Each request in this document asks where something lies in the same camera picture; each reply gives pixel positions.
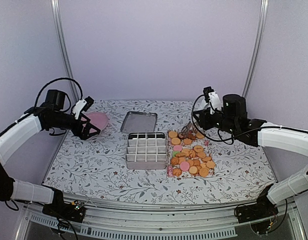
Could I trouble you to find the front aluminium rail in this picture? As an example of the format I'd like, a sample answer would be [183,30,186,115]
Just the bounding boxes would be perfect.
[15,194,307,240]

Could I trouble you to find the orange round cookie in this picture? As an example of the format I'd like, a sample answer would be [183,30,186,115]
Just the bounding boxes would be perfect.
[195,132,205,139]

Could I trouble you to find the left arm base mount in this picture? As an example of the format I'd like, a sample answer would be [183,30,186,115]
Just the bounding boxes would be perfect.
[42,198,86,223]

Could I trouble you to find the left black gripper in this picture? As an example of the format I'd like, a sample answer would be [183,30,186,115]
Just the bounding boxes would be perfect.
[49,111,101,140]

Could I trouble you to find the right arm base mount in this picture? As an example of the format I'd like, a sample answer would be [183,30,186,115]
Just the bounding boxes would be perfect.
[233,200,279,235]

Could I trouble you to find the chocolate donut cookie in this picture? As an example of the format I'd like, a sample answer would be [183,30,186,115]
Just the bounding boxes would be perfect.
[178,133,186,140]

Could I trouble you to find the metal divided cookie tin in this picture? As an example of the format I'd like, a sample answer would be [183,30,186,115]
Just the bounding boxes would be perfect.
[125,132,168,170]

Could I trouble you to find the floral cookie tray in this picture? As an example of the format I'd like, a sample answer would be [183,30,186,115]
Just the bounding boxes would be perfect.
[166,130,216,179]

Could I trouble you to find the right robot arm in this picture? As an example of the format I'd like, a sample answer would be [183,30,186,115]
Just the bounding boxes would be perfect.
[191,92,308,218]

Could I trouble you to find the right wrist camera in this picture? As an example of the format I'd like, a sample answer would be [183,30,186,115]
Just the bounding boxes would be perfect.
[203,86,222,111]

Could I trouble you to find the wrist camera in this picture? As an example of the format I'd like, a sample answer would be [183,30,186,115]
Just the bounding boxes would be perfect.
[71,96,94,120]
[203,86,222,111]

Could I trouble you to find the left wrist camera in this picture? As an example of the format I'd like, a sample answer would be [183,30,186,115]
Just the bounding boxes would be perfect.
[71,96,94,120]

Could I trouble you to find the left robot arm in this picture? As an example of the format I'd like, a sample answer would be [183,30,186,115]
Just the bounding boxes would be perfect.
[0,89,101,217]

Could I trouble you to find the metal tin lid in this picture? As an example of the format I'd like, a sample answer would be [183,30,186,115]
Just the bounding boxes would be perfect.
[120,111,158,134]

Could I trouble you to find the pink round cookie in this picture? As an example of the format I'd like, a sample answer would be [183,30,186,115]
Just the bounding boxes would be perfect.
[179,161,191,172]

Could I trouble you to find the pink plate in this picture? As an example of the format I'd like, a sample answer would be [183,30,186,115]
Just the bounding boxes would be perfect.
[85,111,109,132]

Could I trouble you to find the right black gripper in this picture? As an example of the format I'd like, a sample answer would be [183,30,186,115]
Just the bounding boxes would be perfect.
[193,106,238,136]

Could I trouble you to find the swirl butter cookie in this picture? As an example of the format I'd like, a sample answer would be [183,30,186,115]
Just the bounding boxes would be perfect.
[172,168,183,177]

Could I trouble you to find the metal tongs white handle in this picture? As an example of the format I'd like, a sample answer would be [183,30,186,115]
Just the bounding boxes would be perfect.
[180,121,197,138]

